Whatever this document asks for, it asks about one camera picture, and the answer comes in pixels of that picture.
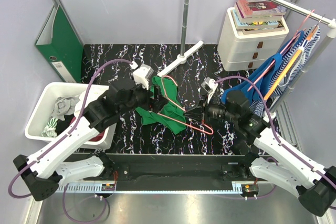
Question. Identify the white garment in bin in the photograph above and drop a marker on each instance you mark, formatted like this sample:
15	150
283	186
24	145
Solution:
80	103

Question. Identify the metal clothes rack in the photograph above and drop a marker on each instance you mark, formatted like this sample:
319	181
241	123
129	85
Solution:
184	54

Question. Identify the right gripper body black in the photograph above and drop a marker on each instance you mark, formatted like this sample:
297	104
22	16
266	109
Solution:
215	110

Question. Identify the white three-drawer unit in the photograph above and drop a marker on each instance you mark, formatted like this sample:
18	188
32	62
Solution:
239	51

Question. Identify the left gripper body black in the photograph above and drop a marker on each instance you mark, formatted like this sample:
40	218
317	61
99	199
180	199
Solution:
141	97

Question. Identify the bottom book yellow black cover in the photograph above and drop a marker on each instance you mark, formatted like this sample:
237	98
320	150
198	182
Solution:
262	27

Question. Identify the blue white striped top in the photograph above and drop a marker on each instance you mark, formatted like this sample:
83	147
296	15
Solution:
297	66

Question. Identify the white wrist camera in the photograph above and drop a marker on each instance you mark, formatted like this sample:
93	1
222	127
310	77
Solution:
141	74
210	86

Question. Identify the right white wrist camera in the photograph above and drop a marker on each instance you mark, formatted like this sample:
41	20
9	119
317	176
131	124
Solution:
210	86

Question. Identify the green lever arch binder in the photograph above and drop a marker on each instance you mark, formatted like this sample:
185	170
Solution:
59	45

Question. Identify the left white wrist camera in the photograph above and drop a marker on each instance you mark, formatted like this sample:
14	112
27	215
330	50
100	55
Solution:
141	74

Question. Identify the orange wooden hanger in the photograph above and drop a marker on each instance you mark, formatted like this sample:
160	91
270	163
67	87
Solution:
295	56

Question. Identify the white laundry bin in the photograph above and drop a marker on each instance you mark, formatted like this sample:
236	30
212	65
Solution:
45	105

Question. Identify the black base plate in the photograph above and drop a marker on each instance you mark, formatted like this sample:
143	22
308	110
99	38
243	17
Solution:
153	172

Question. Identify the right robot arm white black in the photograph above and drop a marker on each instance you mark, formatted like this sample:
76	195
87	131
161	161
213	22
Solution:
310	182

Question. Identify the grey garment in bin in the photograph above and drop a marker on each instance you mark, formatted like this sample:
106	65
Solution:
63	107

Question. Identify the blue tank top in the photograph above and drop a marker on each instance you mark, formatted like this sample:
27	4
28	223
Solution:
261	77

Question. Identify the green white striped garment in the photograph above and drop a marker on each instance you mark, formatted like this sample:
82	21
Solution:
50	129

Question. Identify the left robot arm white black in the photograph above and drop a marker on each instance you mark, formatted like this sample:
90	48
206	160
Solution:
44	171

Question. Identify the maroon garment in bin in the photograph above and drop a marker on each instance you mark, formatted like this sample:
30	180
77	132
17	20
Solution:
98	137

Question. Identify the top book pink cover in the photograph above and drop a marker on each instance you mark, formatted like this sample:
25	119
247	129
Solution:
259	8

